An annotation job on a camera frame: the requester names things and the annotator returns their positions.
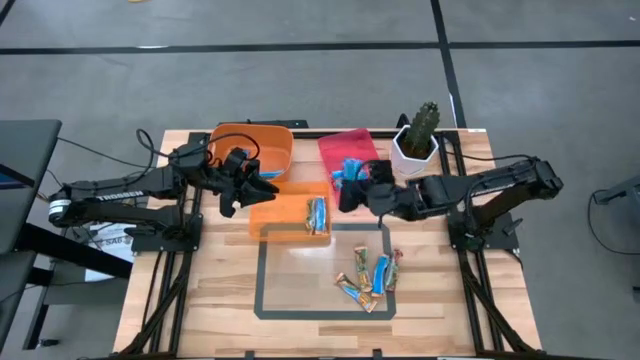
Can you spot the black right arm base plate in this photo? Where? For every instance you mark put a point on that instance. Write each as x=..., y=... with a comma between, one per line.
x=500, y=240

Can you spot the black power strip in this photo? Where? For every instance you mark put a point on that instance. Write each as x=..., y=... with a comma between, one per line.
x=275, y=122

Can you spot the translucent pink bin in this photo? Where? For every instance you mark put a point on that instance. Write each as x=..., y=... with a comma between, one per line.
x=345, y=147

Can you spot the dark grey desk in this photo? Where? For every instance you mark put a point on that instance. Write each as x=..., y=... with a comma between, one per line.
x=25, y=175
x=12, y=290

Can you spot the green blue granola bar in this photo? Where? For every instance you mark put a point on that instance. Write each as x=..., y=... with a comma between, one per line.
x=316, y=215

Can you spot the black rounded object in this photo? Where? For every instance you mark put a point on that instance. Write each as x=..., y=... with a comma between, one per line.
x=402, y=120

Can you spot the blue red granola bar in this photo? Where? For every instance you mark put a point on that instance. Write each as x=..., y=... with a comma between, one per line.
x=337, y=179

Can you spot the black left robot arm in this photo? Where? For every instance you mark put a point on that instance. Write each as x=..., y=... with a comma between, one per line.
x=115, y=192

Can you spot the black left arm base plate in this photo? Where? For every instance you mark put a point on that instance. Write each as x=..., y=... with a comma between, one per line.
x=150, y=242

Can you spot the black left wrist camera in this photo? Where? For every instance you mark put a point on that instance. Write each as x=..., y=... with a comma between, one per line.
x=236, y=160

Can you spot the translucent orange bin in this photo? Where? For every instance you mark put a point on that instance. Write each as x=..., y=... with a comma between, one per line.
x=280, y=215

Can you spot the blue orange granola bar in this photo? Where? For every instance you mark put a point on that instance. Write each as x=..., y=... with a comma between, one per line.
x=357, y=295

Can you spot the green red granola bar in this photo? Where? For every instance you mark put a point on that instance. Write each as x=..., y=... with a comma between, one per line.
x=393, y=270

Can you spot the green cactus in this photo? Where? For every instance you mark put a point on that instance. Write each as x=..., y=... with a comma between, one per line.
x=422, y=127

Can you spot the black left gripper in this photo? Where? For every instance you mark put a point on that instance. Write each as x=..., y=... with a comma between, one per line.
x=240, y=182

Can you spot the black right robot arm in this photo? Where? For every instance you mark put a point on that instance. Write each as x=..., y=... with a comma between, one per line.
x=500, y=182

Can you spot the white paper sheet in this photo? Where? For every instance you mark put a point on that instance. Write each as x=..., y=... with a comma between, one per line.
x=100, y=270

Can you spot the white planter pot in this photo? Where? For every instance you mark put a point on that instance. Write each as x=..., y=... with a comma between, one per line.
x=400, y=160

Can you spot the orange green granola bar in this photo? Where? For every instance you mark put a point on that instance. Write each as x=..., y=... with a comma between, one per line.
x=363, y=270

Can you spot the clear mat with black border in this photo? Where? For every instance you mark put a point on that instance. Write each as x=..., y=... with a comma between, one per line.
x=310, y=270

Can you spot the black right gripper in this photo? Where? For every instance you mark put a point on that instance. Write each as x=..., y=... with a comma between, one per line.
x=382, y=197

